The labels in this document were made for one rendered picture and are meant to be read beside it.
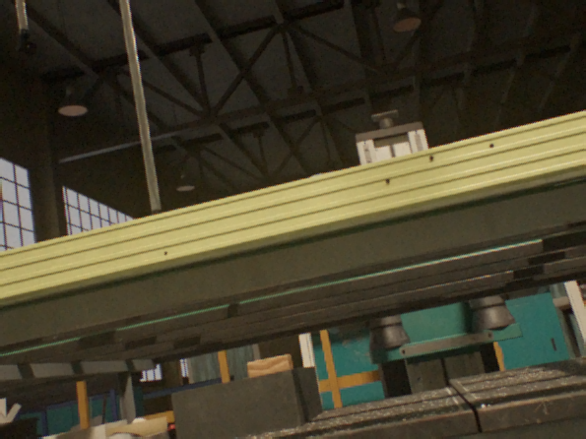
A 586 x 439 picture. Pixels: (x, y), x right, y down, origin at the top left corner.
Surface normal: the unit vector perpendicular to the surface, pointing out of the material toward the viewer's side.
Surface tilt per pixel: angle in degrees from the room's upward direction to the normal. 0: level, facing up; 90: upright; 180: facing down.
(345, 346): 90
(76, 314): 90
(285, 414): 90
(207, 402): 90
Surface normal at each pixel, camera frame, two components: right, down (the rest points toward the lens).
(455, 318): -0.06, -0.22
